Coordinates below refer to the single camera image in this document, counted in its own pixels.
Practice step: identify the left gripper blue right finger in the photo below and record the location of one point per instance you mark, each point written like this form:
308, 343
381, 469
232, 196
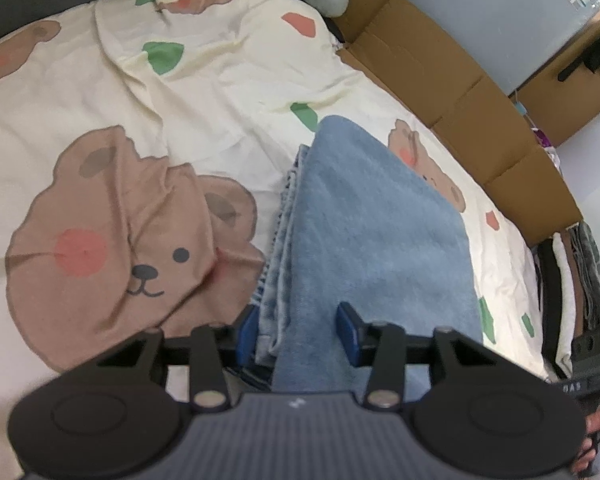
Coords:
382, 348

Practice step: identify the folded brown white clothes stack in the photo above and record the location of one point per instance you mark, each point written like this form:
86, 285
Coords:
557, 279

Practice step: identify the detergent bottle blue cap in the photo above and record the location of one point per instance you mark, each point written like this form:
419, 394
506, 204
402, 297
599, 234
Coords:
520, 108

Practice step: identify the pink refill pouch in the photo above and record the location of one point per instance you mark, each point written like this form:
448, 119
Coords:
548, 147

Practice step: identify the cream bear print bedsheet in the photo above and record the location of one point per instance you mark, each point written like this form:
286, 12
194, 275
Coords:
127, 127

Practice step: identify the brown cardboard barrier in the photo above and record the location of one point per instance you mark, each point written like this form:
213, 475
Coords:
410, 56

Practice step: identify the person's right hand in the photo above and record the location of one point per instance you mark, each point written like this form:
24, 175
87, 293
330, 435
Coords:
589, 447

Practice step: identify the light blue denim pants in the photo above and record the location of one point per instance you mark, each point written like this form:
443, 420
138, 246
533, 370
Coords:
356, 225

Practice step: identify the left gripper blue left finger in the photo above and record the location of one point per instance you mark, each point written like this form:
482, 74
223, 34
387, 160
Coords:
213, 347

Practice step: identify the grey upright mattress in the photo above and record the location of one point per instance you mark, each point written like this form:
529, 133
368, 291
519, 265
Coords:
510, 39

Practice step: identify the folded camouflage cloth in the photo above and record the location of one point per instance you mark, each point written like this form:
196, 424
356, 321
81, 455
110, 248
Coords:
587, 257

